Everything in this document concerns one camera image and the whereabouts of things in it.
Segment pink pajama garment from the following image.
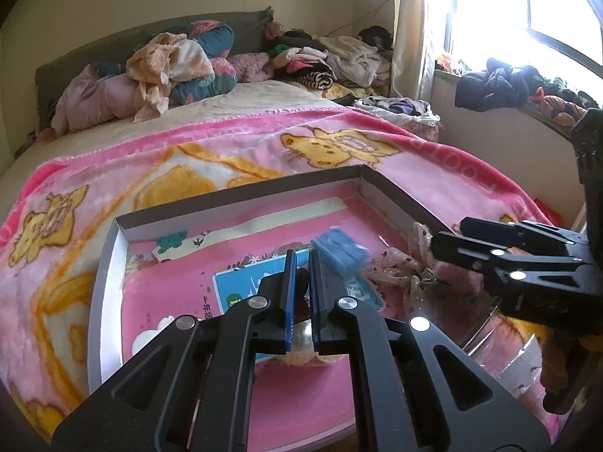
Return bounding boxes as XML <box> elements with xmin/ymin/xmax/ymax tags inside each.
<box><xmin>49</xmin><ymin>63</ymin><xmax>142</xmax><ymax>135</ymax></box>

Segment bed with beige sheet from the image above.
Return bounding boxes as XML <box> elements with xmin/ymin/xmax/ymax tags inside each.
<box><xmin>9</xmin><ymin>78</ymin><xmax>349</xmax><ymax>184</ymax></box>

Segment floral fabric hair bow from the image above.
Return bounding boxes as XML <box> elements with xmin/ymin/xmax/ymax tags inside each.
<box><xmin>367</xmin><ymin>222</ymin><xmax>472</xmax><ymax>314</ymax></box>

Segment pink printed blanket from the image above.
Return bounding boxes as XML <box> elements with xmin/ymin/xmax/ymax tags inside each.
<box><xmin>0</xmin><ymin>101</ymin><xmax>566</xmax><ymax>443</ymax></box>

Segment pile of mixed clothes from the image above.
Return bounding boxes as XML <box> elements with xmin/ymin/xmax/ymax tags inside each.
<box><xmin>261</xmin><ymin>26</ymin><xmax>394</xmax><ymax>99</ymax></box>

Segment dark floral quilt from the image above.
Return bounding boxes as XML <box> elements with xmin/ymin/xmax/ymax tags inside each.
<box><xmin>89</xmin><ymin>20</ymin><xmax>239</xmax><ymax>107</ymax></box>

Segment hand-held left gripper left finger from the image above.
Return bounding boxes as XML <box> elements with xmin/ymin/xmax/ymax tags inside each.
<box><xmin>52</xmin><ymin>249</ymin><xmax>298</xmax><ymax>452</ymax></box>

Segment pile of pillows and quilts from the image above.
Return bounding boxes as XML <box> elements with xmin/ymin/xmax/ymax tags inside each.
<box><xmin>34</xmin><ymin>8</ymin><xmax>275</xmax><ymax>130</ymax></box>

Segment black jacket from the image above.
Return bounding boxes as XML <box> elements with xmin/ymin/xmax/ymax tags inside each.
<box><xmin>453</xmin><ymin>58</ymin><xmax>547</xmax><ymax>113</ymax></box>

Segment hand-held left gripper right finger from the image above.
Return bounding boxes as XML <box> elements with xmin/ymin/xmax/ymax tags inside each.
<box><xmin>308</xmin><ymin>249</ymin><xmax>550</xmax><ymax>452</ymax></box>

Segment grey cardboard box pink inside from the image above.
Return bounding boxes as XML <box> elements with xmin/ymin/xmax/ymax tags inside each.
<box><xmin>87</xmin><ymin>165</ymin><xmax>502</xmax><ymax>448</ymax></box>

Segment floral laundry basket with clothes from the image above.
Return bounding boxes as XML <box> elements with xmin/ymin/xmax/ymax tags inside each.
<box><xmin>353</xmin><ymin>95</ymin><xmax>442</xmax><ymax>139</ymax></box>

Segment blue hair clip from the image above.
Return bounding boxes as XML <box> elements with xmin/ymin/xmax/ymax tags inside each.
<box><xmin>312</xmin><ymin>227</ymin><xmax>369</xmax><ymax>276</ymax></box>

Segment cream curtain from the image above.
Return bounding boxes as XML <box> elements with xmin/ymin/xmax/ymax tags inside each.
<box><xmin>390</xmin><ymin>0</ymin><xmax>455</xmax><ymax>104</ymax></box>

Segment clear plastic earring card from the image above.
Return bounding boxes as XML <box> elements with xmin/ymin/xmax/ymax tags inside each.
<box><xmin>452</xmin><ymin>311</ymin><xmax>545</xmax><ymax>389</ymax></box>

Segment beige patterned cloth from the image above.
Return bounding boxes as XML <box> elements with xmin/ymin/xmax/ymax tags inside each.
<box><xmin>126</xmin><ymin>32</ymin><xmax>216</xmax><ymax>124</ymax></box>

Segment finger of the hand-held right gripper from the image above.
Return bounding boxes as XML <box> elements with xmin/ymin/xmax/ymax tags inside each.
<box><xmin>459</xmin><ymin>217</ymin><xmax>574</xmax><ymax>246</ymax></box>
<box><xmin>431</xmin><ymin>231</ymin><xmax>581</xmax><ymax>284</ymax></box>

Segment orange and dark clothes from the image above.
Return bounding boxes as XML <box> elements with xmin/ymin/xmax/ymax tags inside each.
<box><xmin>534</xmin><ymin>75</ymin><xmax>601</xmax><ymax>129</ymax></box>

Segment window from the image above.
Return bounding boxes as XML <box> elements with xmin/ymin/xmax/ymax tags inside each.
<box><xmin>424</xmin><ymin>0</ymin><xmax>603</xmax><ymax>86</ymax></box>

